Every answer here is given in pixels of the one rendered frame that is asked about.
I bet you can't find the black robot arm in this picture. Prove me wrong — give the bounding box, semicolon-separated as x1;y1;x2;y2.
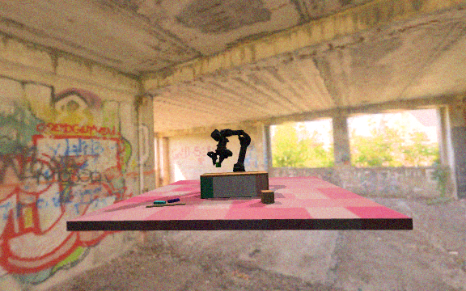
210;129;251;172

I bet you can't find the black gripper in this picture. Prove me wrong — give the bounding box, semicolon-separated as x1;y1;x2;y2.
207;143;233;165

